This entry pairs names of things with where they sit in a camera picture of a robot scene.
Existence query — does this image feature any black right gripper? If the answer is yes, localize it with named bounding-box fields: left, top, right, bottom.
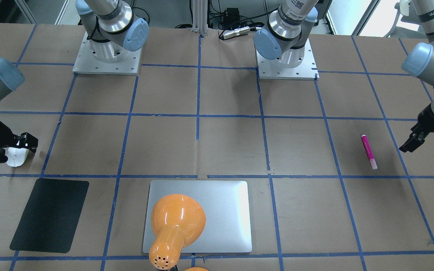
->
left=0, top=126, right=38, bottom=163

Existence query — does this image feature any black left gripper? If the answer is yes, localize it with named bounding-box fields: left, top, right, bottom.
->
left=399, top=104, right=434, bottom=153

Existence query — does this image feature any white computer mouse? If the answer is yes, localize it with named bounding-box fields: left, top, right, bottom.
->
left=6, top=147, right=29, bottom=167

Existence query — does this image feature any pink highlighter pen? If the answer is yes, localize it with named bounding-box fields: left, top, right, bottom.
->
left=361, top=134, right=378, bottom=170

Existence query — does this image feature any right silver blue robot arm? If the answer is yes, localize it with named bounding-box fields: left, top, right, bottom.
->
left=0, top=0, right=149, bottom=166

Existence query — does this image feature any black mousepad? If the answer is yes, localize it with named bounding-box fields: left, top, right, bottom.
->
left=10, top=178, right=89, bottom=253

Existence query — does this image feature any silver closed laptop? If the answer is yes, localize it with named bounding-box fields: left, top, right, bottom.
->
left=142, top=180, right=252, bottom=254

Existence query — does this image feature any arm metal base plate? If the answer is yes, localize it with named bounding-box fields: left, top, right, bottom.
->
left=255, top=40, right=320, bottom=80
left=72, top=33, right=142, bottom=75

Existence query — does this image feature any aluminium frame post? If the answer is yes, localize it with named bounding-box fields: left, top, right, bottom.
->
left=191, top=0, right=208, bottom=36

